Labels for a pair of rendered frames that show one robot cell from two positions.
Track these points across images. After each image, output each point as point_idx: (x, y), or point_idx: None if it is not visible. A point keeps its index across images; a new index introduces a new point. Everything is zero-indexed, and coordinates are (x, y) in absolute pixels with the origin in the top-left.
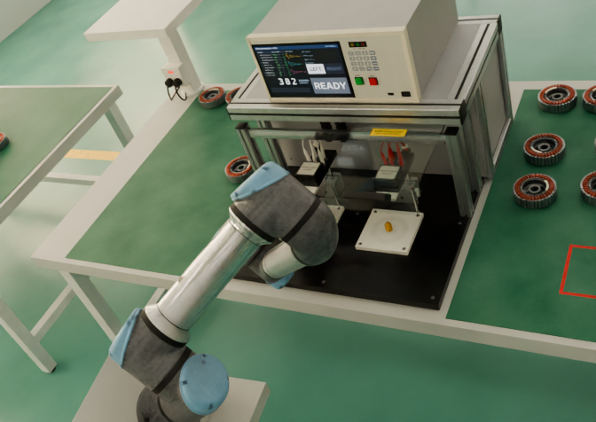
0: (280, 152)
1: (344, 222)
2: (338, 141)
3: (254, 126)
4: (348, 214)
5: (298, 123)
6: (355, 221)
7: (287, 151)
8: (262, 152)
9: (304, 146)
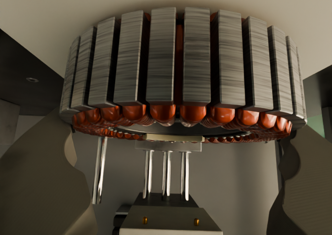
0: (281, 182)
1: (38, 61)
2: (156, 185)
3: (318, 133)
4: (60, 79)
5: (226, 230)
6: (0, 64)
7: (268, 160)
8: (320, 125)
9: (229, 171)
